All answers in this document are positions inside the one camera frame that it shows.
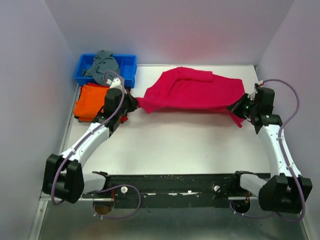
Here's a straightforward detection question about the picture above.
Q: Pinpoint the magenta t shirt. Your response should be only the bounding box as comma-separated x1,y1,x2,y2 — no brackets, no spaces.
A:
136,67,245,128

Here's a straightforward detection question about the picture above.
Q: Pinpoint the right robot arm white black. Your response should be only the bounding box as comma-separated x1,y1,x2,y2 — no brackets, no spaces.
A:
227,86,313,215

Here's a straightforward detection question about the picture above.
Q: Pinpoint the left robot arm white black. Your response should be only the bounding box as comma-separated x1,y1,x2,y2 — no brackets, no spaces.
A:
42,88,138,204

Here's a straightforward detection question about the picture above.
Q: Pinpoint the blue plastic bin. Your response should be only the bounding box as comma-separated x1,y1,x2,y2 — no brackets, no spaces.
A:
73,53,137,89

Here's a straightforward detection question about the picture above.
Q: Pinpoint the grey t shirt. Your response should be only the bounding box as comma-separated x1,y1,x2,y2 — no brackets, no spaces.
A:
82,50,121,86

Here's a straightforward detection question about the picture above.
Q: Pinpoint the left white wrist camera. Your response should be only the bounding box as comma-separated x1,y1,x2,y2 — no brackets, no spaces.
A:
106,77,124,91

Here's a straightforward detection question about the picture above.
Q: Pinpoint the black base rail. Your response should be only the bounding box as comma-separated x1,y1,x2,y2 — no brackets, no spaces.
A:
82,172,273,210

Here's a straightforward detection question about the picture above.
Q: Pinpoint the aluminium extrusion frame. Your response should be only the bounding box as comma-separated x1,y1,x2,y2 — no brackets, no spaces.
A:
39,194,87,202

